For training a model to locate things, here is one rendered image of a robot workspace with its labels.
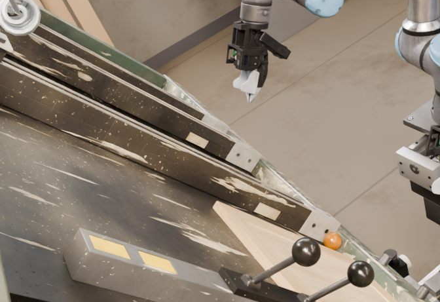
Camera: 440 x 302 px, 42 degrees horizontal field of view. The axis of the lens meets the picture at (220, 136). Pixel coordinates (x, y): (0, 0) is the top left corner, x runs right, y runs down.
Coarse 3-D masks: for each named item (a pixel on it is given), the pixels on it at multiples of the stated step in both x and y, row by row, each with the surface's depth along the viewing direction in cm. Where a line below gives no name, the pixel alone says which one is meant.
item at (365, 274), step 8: (352, 264) 80; (360, 264) 80; (368, 264) 80; (352, 272) 80; (360, 272) 79; (368, 272) 79; (344, 280) 82; (352, 280) 80; (360, 280) 79; (368, 280) 79; (328, 288) 83; (336, 288) 82; (304, 296) 85; (312, 296) 85; (320, 296) 84
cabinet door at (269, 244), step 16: (224, 208) 122; (240, 224) 118; (256, 224) 126; (272, 224) 135; (240, 240) 115; (256, 240) 114; (272, 240) 123; (288, 240) 131; (256, 256) 109; (272, 256) 110; (288, 256) 118; (320, 256) 135; (336, 256) 144; (288, 272) 107; (304, 272) 115; (320, 272) 122; (336, 272) 130; (288, 288) 100; (304, 288) 103; (320, 288) 110; (352, 288) 125; (368, 288) 134
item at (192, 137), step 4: (188, 136) 179; (192, 136) 180; (196, 136) 181; (188, 140) 180; (192, 140) 181; (196, 140) 181; (200, 140) 182; (204, 140) 183; (196, 144) 182; (200, 144) 182; (204, 144) 183
